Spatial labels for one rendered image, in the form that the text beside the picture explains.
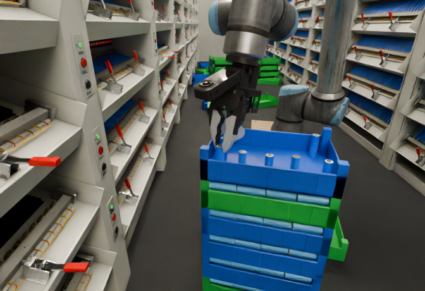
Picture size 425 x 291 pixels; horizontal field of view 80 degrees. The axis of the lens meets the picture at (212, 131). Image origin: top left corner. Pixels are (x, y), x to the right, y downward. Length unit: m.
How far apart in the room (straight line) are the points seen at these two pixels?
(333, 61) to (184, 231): 0.94
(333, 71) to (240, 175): 0.82
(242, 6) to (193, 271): 0.77
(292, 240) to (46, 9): 0.67
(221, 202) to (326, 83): 0.85
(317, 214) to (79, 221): 0.50
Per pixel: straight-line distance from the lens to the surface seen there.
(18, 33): 0.45
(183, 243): 1.00
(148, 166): 1.15
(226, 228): 0.66
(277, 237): 0.66
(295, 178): 0.56
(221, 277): 0.79
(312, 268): 0.72
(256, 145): 0.74
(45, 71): 0.56
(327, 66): 1.26
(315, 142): 0.70
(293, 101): 1.38
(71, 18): 0.57
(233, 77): 0.52
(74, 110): 0.56
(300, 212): 0.61
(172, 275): 0.92
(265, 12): 0.56
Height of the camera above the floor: 0.73
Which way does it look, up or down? 23 degrees down
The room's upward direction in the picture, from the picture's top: straight up
